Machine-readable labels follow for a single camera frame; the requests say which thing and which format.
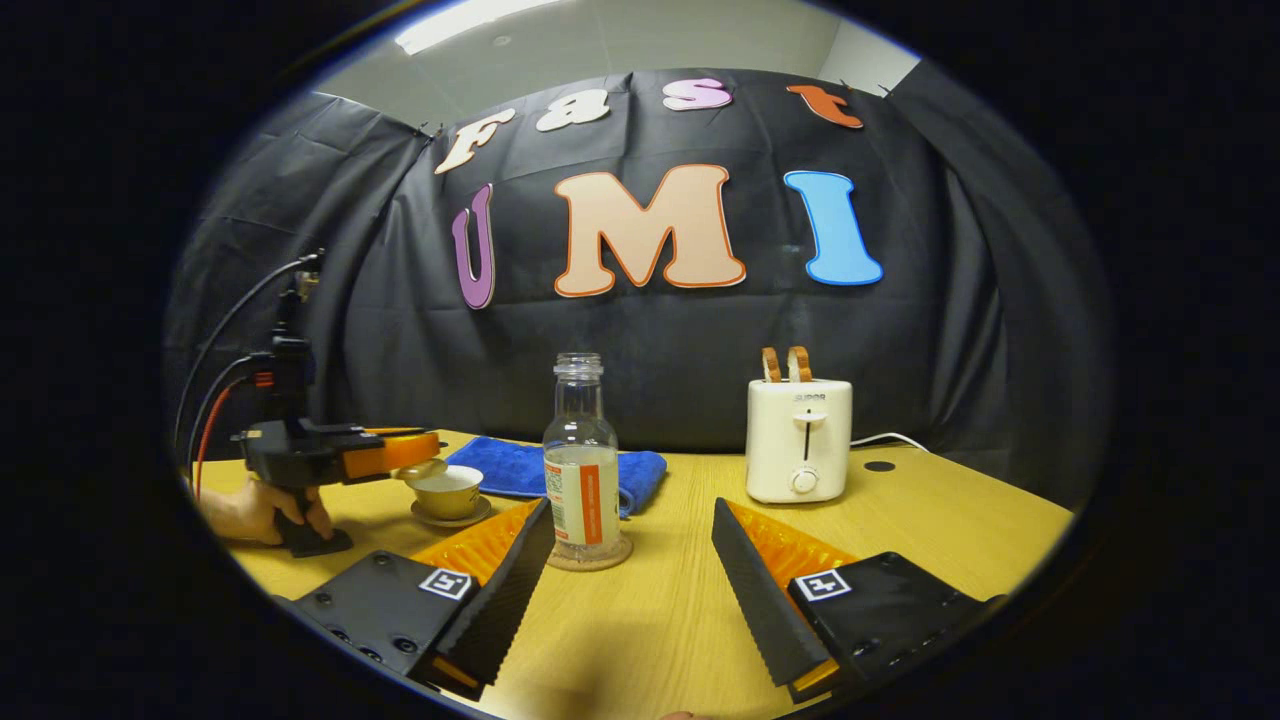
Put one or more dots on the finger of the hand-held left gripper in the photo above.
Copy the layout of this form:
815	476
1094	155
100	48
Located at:
390	455

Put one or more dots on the cream saucer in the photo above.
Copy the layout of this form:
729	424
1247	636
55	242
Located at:
478	516

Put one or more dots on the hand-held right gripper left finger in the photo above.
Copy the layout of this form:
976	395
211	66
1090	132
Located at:
505	600

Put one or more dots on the round cork coaster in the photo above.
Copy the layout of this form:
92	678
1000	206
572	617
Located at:
619	556

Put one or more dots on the white toaster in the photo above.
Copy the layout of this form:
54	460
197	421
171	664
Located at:
780	440

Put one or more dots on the blue towel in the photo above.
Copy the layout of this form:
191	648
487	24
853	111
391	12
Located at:
500	465

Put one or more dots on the toast slice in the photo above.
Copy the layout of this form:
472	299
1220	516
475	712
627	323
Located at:
799	364
771	365

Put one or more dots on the black backdrop cloth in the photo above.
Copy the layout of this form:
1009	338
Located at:
950	330

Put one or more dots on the cream teacup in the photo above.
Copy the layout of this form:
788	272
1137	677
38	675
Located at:
450	497

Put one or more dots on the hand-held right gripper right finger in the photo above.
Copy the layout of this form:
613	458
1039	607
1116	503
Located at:
760	600

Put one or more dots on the clear water bottle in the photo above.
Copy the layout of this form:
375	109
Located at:
580	430

